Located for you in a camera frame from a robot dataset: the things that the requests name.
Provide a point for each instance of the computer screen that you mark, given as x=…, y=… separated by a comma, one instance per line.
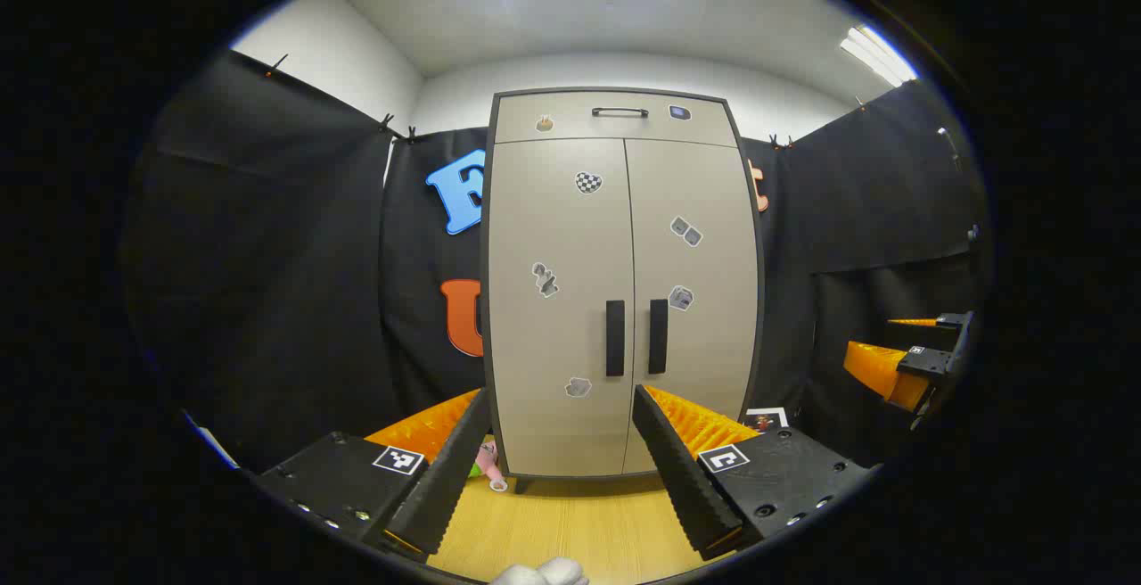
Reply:
x=214, y=447

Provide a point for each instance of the grey shoe cabinet door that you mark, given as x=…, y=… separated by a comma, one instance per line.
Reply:
x=704, y=353
x=553, y=335

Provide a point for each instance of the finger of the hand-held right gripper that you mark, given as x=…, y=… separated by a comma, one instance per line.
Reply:
x=927, y=362
x=954, y=320

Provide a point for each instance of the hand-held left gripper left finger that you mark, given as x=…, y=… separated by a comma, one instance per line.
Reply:
x=446, y=478

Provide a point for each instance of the ceiling light panel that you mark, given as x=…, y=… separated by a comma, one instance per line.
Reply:
x=878, y=54

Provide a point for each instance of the pink starfish plush toy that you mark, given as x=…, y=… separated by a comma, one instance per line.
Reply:
x=486, y=457

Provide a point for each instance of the black backdrop cloth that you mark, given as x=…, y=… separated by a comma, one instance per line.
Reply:
x=267, y=255

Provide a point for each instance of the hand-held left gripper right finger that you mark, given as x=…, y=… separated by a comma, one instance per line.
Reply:
x=682, y=478

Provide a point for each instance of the grey double-door shoe cabinet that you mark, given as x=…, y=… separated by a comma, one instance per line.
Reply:
x=485, y=255

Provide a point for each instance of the grey cabinet drawer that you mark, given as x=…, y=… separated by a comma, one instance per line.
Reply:
x=570, y=126

